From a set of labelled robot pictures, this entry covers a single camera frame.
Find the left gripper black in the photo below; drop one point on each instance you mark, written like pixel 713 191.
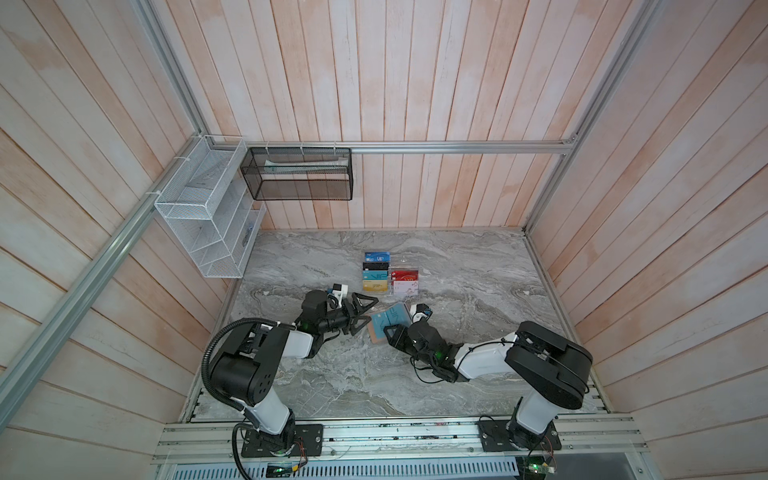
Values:
pixel 358 310

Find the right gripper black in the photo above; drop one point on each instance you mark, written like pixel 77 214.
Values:
pixel 398 335

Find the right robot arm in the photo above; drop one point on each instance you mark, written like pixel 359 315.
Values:
pixel 556 368

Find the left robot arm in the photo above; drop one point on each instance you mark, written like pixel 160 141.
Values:
pixel 240 362

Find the yellow VIP card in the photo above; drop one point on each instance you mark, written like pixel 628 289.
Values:
pixel 375 285

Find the teal VIP card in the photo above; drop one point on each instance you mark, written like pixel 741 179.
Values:
pixel 375 275

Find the black card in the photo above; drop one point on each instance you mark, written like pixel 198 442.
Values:
pixel 376 266

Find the white pink card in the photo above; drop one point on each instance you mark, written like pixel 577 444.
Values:
pixel 405 288

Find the red card on stand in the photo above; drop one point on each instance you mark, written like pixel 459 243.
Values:
pixel 404 275

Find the blue card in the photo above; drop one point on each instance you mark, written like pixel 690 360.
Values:
pixel 377 257

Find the black mesh basket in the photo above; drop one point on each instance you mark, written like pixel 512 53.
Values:
pixel 298 173

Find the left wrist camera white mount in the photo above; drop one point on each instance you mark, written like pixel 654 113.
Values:
pixel 336 294

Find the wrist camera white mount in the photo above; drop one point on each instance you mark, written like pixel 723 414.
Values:
pixel 336 294
pixel 420 311

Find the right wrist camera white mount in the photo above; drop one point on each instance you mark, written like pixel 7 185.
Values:
pixel 420 311

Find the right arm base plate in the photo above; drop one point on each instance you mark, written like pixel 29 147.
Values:
pixel 507 436

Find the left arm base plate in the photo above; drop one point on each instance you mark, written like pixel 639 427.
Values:
pixel 294 440

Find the white wire mesh shelf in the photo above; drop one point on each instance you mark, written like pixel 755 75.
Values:
pixel 208 206

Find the horizontal aluminium wall rail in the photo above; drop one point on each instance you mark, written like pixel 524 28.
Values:
pixel 428 147

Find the aluminium front rail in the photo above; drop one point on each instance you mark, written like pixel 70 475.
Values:
pixel 402 438

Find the left aluminium wall rail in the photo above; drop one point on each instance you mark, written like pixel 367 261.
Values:
pixel 44 345

